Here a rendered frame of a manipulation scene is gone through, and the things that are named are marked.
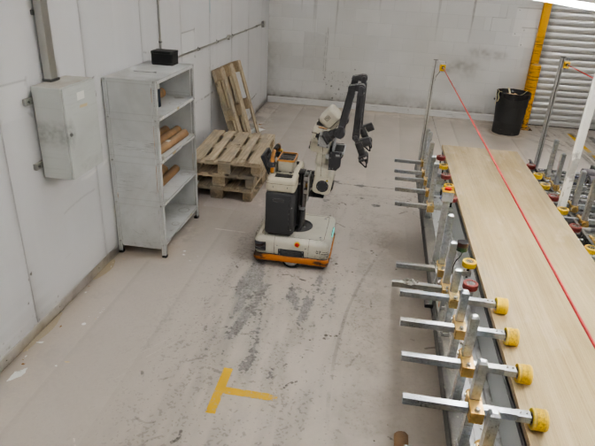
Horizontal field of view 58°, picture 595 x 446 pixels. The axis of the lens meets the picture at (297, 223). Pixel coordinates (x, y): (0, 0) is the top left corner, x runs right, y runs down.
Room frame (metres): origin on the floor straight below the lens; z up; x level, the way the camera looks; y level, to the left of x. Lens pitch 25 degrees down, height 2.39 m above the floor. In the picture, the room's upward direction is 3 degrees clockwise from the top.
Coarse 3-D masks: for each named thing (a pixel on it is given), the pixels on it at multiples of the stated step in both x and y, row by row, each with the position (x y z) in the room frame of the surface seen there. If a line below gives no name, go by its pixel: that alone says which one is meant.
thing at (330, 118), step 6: (330, 108) 4.28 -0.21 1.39; (336, 108) 4.39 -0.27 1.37; (324, 114) 4.27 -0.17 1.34; (330, 114) 4.25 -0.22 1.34; (336, 114) 4.26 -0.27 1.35; (324, 120) 4.26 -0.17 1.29; (330, 120) 4.25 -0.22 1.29; (336, 120) 4.24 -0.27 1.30; (324, 126) 4.27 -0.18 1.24; (330, 126) 4.25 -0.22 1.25
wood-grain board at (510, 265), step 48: (480, 192) 3.86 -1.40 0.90; (528, 192) 3.92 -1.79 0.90; (480, 240) 3.02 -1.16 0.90; (528, 240) 3.06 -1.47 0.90; (576, 240) 3.10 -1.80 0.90; (528, 288) 2.46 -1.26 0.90; (576, 288) 2.49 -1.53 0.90; (528, 336) 2.04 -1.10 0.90; (576, 336) 2.06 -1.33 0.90; (576, 384) 1.73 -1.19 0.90; (528, 432) 1.46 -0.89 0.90; (576, 432) 1.47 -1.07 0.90
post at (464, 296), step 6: (462, 294) 2.03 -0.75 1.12; (468, 294) 2.03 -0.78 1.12; (462, 300) 2.03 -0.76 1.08; (462, 306) 2.03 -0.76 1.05; (456, 312) 2.06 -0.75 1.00; (462, 312) 2.03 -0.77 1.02; (456, 318) 2.03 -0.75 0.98; (462, 318) 2.03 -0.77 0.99; (450, 342) 2.05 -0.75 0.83; (456, 342) 2.03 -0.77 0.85; (450, 348) 2.03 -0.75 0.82; (456, 348) 2.03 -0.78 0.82; (450, 354) 2.03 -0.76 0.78; (456, 354) 2.03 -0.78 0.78
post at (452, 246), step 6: (450, 246) 2.53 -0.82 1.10; (456, 246) 2.52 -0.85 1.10; (450, 252) 2.53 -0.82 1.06; (450, 258) 2.52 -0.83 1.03; (450, 264) 2.52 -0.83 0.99; (444, 270) 2.54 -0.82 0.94; (450, 270) 2.52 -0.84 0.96; (444, 276) 2.53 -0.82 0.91; (450, 276) 2.52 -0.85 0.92; (444, 282) 2.52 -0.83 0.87
